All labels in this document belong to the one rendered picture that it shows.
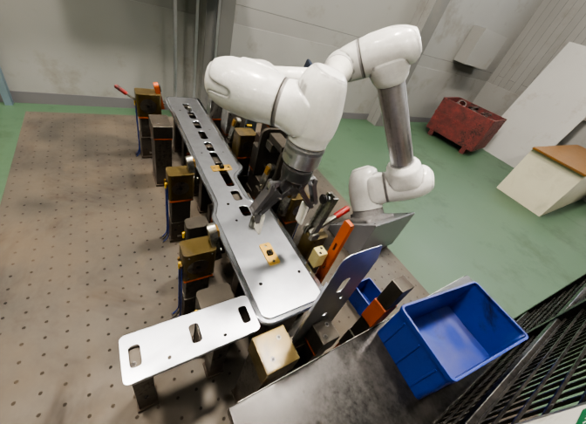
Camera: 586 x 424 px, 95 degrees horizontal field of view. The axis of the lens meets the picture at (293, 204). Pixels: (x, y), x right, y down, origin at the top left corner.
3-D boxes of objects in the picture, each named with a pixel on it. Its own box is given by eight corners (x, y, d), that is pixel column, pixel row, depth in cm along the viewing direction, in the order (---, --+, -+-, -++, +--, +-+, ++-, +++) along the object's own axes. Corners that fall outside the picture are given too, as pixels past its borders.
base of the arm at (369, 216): (364, 216, 156) (363, 207, 155) (395, 215, 136) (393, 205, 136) (339, 222, 147) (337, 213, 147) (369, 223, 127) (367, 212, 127)
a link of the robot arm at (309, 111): (331, 140, 64) (280, 120, 64) (358, 71, 55) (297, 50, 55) (325, 160, 56) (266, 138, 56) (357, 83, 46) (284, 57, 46)
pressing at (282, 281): (158, 97, 148) (158, 93, 147) (200, 99, 160) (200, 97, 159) (260, 331, 67) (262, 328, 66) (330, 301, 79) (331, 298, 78)
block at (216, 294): (182, 341, 87) (183, 293, 69) (218, 327, 93) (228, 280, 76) (187, 364, 83) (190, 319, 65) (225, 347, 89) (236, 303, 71)
